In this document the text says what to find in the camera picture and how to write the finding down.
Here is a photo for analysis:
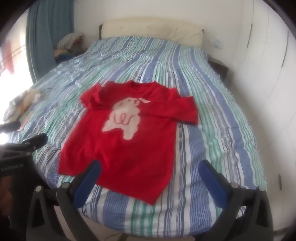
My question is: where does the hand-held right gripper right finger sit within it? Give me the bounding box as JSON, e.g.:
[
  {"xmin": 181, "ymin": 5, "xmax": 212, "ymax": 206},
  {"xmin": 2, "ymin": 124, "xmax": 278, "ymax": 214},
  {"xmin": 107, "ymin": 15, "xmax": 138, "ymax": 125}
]
[{"xmin": 199, "ymin": 159, "xmax": 275, "ymax": 241}]

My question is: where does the blue curtain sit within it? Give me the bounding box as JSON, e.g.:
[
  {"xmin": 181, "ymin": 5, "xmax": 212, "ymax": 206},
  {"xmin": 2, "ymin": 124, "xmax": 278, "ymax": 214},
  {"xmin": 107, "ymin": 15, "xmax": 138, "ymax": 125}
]
[{"xmin": 26, "ymin": 0, "xmax": 75, "ymax": 85}]

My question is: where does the pile of mixed clothes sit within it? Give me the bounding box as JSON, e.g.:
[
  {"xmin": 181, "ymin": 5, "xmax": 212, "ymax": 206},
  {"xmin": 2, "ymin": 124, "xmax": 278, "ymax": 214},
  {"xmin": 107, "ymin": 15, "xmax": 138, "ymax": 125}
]
[{"xmin": 54, "ymin": 32, "xmax": 87, "ymax": 62}]

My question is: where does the beige crumpled cloth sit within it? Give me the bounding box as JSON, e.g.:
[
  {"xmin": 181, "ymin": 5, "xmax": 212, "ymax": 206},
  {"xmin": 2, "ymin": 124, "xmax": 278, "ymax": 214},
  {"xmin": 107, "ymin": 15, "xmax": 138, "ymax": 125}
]
[{"xmin": 3, "ymin": 89, "xmax": 43, "ymax": 123}]

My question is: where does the red sweater with white print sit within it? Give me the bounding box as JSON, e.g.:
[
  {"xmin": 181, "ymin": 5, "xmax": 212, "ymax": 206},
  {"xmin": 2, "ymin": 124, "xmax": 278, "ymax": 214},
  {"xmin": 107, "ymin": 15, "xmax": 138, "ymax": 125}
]
[{"xmin": 58, "ymin": 81, "xmax": 199, "ymax": 205}]

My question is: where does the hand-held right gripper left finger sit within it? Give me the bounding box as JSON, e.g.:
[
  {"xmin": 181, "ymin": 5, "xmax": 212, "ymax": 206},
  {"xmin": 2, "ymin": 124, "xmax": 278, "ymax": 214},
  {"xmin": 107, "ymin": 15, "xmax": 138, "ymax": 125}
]
[{"xmin": 26, "ymin": 159, "xmax": 102, "ymax": 241}]

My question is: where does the dark nightstand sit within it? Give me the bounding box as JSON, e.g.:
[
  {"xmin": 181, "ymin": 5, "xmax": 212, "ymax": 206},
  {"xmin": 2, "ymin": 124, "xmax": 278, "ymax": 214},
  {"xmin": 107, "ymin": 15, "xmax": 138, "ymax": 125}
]
[{"xmin": 207, "ymin": 57, "xmax": 229, "ymax": 80}]

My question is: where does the white wardrobe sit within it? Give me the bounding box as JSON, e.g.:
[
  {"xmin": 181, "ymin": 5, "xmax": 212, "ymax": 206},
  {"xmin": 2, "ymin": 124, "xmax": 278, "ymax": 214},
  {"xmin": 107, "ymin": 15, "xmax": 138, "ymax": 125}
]
[{"xmin": 240, "ymin": 0, "xmax": 296, "ymax": 186}]

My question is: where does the striped bed sheet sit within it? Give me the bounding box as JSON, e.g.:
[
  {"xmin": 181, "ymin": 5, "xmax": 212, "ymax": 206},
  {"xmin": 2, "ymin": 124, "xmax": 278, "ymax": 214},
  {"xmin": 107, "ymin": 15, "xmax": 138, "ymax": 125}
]
[{"xmin": 3, "ymin": 35, "xmax": 267, "ymax": 232}]

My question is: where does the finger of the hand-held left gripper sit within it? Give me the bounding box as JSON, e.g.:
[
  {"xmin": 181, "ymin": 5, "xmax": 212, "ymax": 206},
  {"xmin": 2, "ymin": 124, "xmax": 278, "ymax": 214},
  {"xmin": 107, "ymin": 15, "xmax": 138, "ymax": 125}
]
[
  {"xmin": 0, "ymin": 120, "xmax": 21, "ymax": 131},
  {"xmin": 22, "ymin": 134, "xmax": 48, "ymax": 154}
]

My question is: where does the cream padded headboard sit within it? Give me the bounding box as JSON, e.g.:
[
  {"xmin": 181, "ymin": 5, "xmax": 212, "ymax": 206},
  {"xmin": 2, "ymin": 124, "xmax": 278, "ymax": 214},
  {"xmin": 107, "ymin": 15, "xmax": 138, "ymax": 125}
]
[{"xmin": 99, "ymin": 18, "xmax": 204, "ymax": 48}]

